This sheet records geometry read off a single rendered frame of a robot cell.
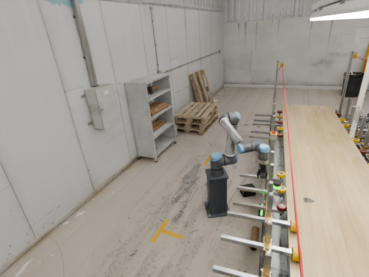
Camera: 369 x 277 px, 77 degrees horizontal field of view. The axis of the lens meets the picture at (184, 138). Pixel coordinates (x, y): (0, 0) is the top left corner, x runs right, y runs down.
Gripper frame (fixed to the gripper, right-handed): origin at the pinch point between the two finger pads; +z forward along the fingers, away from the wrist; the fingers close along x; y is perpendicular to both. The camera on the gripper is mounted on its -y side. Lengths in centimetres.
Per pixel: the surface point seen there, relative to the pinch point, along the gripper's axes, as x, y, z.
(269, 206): -7.7, -42.7, -9.5
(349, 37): -224, 762, -69
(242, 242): 8, -71, 1
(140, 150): 233, 159, 77
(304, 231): -33, -44, 7
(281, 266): -20, -57, 35
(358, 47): -256, 759, -36
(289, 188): -25.1, 6.9, 7.5
